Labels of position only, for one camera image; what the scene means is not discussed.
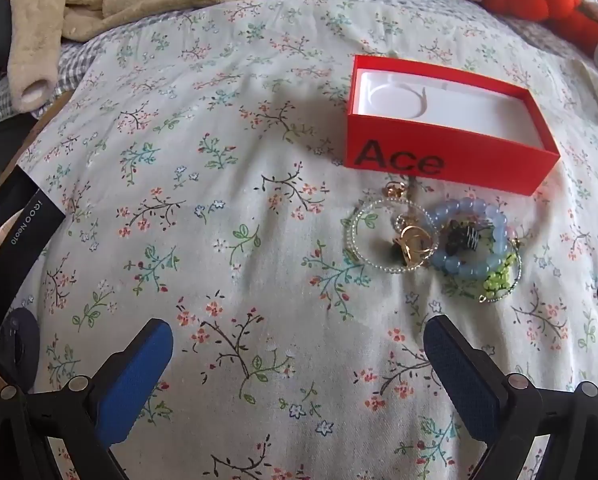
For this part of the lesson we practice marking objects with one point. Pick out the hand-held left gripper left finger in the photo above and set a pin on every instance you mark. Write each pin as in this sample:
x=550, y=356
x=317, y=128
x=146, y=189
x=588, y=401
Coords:
x=134, y=380

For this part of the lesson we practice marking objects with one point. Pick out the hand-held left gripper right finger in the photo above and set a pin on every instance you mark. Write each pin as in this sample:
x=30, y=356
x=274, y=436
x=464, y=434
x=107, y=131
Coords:
x=466, y=380

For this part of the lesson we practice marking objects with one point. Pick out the black hair claw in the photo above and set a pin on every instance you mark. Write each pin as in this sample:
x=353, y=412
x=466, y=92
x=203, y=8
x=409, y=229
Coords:
x=461, y=236

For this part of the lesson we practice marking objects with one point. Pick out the red cardboard box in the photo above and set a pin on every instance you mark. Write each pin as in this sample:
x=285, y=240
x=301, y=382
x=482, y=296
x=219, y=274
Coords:
x=479, y=172

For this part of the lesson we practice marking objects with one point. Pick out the small gold earring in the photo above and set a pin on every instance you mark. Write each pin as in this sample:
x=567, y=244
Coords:
x=396, y=190

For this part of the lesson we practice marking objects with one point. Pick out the dark round object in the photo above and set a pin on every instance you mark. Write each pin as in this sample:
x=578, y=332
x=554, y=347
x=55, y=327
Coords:
x=18, y=337

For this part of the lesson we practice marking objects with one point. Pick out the black cardboard box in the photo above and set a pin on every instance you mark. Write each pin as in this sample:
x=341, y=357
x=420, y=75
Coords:
x=24, y=220

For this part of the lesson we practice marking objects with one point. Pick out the floral bedsheet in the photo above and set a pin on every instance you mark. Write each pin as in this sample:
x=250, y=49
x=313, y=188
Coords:
x=229, y=160

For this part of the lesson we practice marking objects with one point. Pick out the orange pumpkin plush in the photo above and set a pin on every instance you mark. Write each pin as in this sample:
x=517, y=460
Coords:
x=554, y=0

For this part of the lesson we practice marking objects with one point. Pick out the beige fleece garment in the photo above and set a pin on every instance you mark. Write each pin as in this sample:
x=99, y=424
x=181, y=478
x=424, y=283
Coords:
x=129, y=0

